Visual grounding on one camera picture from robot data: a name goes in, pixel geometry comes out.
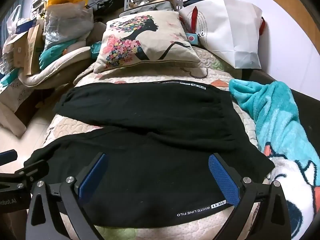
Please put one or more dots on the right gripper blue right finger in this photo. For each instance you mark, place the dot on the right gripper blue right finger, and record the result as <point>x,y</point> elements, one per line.
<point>272,219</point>

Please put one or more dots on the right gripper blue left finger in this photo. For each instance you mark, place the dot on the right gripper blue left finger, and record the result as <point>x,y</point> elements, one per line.
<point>44,220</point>

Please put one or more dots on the black pants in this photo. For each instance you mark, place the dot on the black pants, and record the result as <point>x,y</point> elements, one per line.
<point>152,152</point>

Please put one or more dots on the teal cartoon fleece blanket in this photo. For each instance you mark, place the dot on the teal cartoon fleece blanket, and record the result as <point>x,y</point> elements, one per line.
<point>282,138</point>

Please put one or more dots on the beige seat cushion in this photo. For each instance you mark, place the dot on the beige seat cushion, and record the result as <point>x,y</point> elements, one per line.
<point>60,72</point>

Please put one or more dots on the brown cardboard box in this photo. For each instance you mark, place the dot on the brown cardboard box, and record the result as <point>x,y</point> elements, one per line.
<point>24,47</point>

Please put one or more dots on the teal plush toy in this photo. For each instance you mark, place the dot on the teal plush toy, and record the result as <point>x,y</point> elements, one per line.
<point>53,53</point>

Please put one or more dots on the teal tissue pack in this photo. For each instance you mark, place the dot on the teal tissue pack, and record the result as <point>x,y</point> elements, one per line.
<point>95,49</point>

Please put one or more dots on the white plastic bag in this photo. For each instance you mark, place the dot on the white plastic bag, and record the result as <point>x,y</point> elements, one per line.
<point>15,19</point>

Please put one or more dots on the clear plastic bag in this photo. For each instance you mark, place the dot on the clear plastic bag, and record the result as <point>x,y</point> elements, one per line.
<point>66,22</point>

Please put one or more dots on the white paper shopping bag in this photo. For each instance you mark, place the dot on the white paper shopping bag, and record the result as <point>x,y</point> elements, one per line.
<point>230,29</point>

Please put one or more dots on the floral lady print pillow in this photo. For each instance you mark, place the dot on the floral lady print pillow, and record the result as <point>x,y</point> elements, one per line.
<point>151,37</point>

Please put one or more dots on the dark clothes pile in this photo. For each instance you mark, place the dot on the dark clothes pile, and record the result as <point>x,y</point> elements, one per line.
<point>104,10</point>

